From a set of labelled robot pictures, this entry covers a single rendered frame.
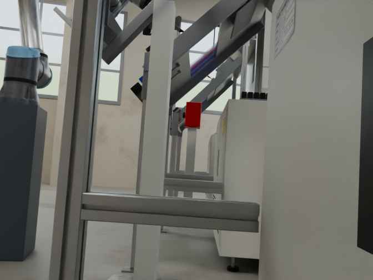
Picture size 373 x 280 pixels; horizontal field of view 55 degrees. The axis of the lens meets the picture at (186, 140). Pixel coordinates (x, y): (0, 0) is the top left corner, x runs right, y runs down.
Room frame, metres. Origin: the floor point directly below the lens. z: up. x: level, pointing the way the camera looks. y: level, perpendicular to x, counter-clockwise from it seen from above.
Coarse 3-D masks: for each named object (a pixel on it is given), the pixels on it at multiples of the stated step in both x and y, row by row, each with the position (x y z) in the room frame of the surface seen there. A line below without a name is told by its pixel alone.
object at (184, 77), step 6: (186, 54) 1.48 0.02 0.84; (180, 60) 1.48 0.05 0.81; (186, 60) 1.55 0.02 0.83; (174, 66) 1.49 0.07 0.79; (180, 66) 1.56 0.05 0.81; (186, 66) 1.64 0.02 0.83; (174, 72) 1.58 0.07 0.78; (180, 72) 1.60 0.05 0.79; (186, 72) 1.74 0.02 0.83; (174, 78) 1.67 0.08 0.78; (180, 78) 1.76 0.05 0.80; (186, 78) 1.85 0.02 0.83; (174, 84) 1.77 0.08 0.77; (180, 84) 1.87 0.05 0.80; (174, 90) 1.88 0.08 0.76
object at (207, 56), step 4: (212, 48) 1.74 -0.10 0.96; (204, 52) 1.74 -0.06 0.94; (208, 52) 1.75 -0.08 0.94; (212, 52) 1.81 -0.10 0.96; (200, 56) 1.74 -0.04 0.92; (204, 56) 1.76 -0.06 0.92; (208, 56) 1.82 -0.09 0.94; (212, 56) 1.89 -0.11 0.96; (196, 60) 1.74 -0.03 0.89; (200, 60) 1.78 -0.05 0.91; (204, 60) 1.83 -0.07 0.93; (208, 60) 1.90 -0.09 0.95; (192, 64) 1.74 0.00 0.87; (196, 64) 1.80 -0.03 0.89; (200, 64) 1.86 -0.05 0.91; (204, 64) 1.92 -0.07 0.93; (192, 68) 1.80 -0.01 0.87; (196, 68) 1.87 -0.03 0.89; (200, 68) 1.94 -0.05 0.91; (192, 72) 1.87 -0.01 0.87
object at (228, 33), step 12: (252, 0) 1.34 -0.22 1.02; (264, 0) 1.63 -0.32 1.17; (240, 12) 1.36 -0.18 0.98; (252, 12) 1.49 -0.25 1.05; (228, 24) 1.54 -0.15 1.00; (240, 24) 1.53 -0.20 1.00; (252, 24) 1.88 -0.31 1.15; (228, 36) 1.72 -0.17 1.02; (240, 36) 1.92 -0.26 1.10; (216, 48) 1.78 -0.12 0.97
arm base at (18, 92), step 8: (8, 80) 1.28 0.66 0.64; (16, 80) 1.28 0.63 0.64; (24, 80) 1.29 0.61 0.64; (8, 88) 1.27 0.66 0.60; (16, 88) 1.28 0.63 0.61; (24, 88) 1.29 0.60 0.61; (32, 88) 1.32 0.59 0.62; (0, 96) 1.27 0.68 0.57; (8, 96) 1.26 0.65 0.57; (16, 96) 1.27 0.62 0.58; (24, 96) 1.29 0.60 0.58; (32, 96) 1.31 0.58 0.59; (32, 104) 1.31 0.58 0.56
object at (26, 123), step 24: (0, 120) 1.25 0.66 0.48; (24, 120) 1.26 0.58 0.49; (0, 144) 1.25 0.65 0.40; (24, 144) 1.26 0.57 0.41; (0, 168) 1.25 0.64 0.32; (24, 168) 1.26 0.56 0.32; (0, 192) 1.25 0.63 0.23; (24, 192) 1.26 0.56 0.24; (0, 216) 1.25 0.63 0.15; (24, 216) 1.27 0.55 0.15; (0, 240) 1.25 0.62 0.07; (24, 240) 1.27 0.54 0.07
